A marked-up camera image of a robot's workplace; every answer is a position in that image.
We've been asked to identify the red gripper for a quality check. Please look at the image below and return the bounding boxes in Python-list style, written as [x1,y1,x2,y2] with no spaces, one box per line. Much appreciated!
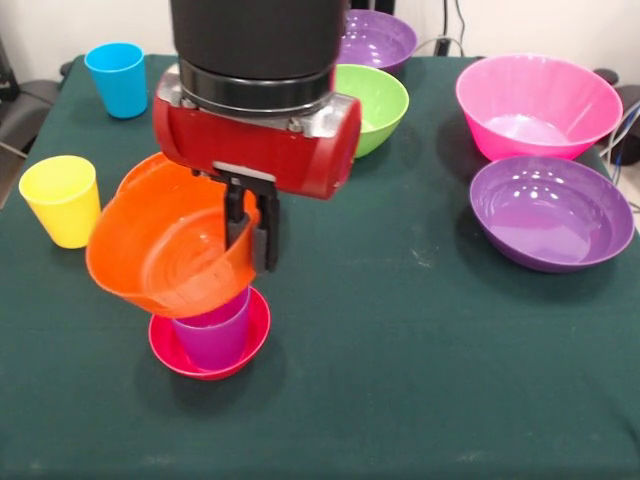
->
[152,67,362,275]

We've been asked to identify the purple plastic cup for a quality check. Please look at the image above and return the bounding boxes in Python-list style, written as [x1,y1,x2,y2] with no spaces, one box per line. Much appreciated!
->
[171,287,251,372]

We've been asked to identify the orange small bowl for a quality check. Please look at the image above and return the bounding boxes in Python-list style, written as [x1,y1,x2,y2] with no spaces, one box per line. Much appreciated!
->
[85,177,261,320]

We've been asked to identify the red small bowl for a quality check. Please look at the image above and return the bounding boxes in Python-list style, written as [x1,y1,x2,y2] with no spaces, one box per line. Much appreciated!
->
[148,285,272,382]

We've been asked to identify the purple rounded deep bowl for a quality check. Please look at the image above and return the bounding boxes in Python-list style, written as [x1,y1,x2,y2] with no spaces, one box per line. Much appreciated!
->
[341,8,418,71]

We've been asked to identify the green bowl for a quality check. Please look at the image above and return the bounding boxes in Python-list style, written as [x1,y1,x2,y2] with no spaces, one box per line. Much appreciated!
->
[333,63,411,160]

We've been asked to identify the yellow plastic cup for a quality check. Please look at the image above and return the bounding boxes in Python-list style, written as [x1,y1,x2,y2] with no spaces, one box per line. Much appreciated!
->
[18,154,105,250]

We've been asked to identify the blue plastic cup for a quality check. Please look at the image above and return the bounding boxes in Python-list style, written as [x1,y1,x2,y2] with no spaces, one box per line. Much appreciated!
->
[83,41,150,120]

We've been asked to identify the dark green table cloth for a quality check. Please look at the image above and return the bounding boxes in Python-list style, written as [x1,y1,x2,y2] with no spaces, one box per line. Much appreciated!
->
[0,53,640,480]

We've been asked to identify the black office chair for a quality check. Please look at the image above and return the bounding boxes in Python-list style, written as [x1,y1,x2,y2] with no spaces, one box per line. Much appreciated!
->
[0,34,64,206]

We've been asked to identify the purple wide shallow bowl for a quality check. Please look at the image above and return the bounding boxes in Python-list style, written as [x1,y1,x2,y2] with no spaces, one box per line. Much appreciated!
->
[468,155,636,274]

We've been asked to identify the pink large bowl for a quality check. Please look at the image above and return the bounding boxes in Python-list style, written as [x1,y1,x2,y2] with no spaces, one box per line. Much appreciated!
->
[454,53,625,163]

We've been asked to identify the black bulky object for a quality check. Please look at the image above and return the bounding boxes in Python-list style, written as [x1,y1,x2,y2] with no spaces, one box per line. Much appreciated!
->
[613,84,640,169]

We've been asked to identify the black hanging cable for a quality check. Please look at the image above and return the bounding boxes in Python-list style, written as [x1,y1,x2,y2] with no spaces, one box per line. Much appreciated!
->
[452,0,467,54]

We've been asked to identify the grey blue cable bundle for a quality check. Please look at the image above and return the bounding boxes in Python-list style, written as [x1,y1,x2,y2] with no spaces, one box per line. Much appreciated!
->
[598,99,640,214]

